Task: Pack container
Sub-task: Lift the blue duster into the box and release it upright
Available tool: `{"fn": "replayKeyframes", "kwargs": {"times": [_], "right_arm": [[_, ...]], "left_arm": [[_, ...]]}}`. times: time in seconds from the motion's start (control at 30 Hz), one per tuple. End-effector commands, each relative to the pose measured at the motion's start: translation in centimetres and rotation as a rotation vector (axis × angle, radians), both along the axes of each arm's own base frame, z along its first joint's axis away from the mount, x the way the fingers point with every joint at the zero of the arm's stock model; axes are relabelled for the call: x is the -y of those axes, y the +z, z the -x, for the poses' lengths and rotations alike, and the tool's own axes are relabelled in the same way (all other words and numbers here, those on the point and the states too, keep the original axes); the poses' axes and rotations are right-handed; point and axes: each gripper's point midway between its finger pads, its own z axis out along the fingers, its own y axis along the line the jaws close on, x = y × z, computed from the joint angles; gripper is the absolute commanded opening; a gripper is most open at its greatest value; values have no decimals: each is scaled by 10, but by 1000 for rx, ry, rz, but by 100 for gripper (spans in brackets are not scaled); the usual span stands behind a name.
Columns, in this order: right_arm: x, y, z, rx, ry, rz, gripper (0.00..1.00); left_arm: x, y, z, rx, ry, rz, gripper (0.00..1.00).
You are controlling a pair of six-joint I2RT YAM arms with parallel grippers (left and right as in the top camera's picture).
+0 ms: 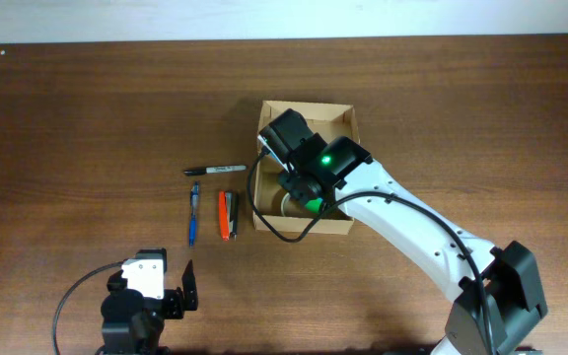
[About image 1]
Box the orange black stapler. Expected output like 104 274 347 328
218 190 240 242

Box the blue ballpoint pen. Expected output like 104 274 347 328
188 181 200 248

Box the green tape roll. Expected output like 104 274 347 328
305 198 325 214

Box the brown cardboard box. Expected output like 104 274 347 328
252 101 360 235

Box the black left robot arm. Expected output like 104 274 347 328
101 248 198 355

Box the black sharpie marker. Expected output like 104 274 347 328
183 165 247 177

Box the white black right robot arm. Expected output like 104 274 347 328
257 108 548 355

